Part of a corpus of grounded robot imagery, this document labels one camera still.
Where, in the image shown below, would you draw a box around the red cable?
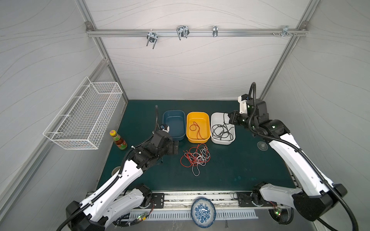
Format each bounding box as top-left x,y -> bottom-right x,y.
189,121 -> 204,141

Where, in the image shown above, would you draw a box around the yellow plastic bin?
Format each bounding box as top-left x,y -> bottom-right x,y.
186,112 -> 211,143

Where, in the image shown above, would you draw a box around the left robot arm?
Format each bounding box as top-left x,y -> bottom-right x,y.
57,130 -> 179,231

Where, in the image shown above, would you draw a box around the metal crossbar rail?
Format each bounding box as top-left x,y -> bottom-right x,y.
87,26 -> 309,38

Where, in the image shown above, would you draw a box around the sauce bottle yellow cap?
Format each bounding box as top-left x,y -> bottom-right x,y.
110,130 -> 127,150

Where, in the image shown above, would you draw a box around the white plastic bin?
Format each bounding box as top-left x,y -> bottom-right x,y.
211,112 -> 236,145

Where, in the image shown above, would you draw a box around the red white black cables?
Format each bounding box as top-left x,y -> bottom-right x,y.
180,143 -> 212,177

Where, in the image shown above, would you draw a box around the green table mat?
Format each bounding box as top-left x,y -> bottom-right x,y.
118,100 -> 294,191

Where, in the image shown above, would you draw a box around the blue plastic bin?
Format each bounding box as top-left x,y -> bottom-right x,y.
162,110 -> 186,141

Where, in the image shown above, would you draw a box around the blue white patterned plate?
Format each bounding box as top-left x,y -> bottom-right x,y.
190,197 -> 216,229

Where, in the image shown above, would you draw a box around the black cable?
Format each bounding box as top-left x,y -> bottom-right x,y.
215,112 -> 235,141
211,122 -> 235,142

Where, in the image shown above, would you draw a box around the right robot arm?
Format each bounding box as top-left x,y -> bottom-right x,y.
228,82 -> 359,231

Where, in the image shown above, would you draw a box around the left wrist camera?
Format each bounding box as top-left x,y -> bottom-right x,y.
160,124 -> 170,133

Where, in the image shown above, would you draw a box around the white wire basket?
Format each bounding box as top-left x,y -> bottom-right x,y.
43,77 -> 122,150

